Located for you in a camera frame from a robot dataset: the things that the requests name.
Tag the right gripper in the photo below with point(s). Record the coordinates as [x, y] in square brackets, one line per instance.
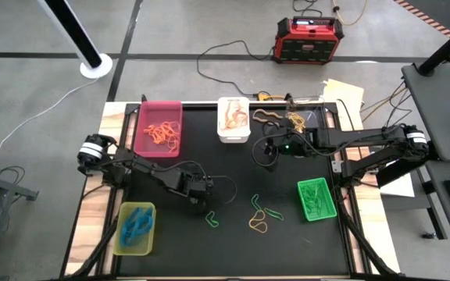
[279, 148]

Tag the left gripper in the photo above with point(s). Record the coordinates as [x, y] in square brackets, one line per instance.
[197, 187]

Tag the green rubber band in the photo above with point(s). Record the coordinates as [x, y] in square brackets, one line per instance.
[320, 205]
[207, 218]
[311, 210]
[308, 201]
[276, 214]
[315, 193]
[253, 201]

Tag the yellow orange rubber band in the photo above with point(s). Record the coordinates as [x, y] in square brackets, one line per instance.
[302, 117]

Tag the long blue rubber band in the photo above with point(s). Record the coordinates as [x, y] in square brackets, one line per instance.
[148, 228]

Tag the large blue rubber band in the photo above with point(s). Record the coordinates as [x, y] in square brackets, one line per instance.
[145, 222]

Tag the small orange rubber band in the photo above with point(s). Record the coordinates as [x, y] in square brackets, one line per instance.
[158, 138]

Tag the tiny orange rubber band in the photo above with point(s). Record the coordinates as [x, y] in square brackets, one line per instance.
[148, 130]

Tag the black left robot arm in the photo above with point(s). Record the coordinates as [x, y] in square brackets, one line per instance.
[139, 168]

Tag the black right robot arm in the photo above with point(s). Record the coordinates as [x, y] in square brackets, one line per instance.
[358, 138]

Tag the long wavy tan rubber band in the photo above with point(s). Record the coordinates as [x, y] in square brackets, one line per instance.
[264, 113]

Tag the white plastic basket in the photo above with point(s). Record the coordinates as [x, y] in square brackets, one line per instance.
[233, 136]

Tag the clear plastic container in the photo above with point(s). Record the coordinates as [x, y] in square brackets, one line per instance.
[318, 107]

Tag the green plastic basket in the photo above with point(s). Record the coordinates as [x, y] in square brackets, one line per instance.
[326, 212]

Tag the yellow translucent plastic basket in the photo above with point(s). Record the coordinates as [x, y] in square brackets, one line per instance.
[131, 250]

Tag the yellow paper sheets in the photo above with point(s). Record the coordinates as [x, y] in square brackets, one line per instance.
[344, 93]

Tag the pink plastic basket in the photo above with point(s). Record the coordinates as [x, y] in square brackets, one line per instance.
[158, 113]

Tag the red portable power station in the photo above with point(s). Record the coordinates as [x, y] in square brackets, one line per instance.
[307, 41]

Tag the white paper sheet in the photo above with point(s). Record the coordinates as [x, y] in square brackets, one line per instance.
[398, 189]

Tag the grey desk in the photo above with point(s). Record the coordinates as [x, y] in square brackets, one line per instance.
[440, 101]

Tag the black stand pole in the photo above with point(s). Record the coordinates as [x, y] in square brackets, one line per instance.
[447, 47]

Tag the black and white pole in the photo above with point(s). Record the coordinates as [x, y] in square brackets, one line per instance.
[72, 31]

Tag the striped edge floor mat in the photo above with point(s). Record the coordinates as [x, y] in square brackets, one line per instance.
[436, 11]

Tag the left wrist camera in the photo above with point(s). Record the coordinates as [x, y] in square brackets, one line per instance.
[207, 182]

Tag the black aluminium table frame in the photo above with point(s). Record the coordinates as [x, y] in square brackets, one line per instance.
[201, 104]

